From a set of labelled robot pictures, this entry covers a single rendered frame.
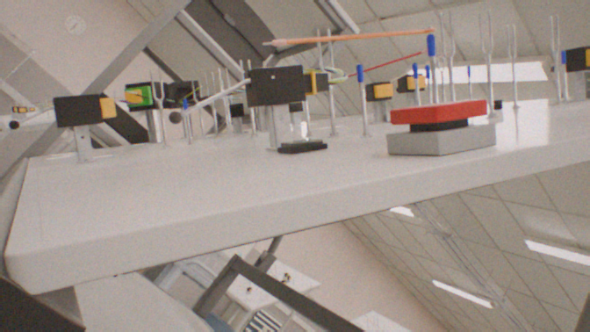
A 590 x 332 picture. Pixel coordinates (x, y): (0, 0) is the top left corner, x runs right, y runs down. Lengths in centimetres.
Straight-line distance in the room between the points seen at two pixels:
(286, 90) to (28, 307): 38
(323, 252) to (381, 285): 188
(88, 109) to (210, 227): 58
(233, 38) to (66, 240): 146
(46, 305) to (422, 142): 25
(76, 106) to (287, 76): 36
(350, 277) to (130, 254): 1067
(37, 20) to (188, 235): 787
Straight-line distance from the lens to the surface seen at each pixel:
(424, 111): 36
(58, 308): 23
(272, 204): 24
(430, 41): 51
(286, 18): 200
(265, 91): 54
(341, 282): 1077
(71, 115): 80
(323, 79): 57
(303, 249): 995
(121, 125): 152
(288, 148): 49
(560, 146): 38
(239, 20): 168
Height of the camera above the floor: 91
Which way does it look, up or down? 16 degrees up
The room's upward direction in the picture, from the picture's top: 37 degrees clockwise
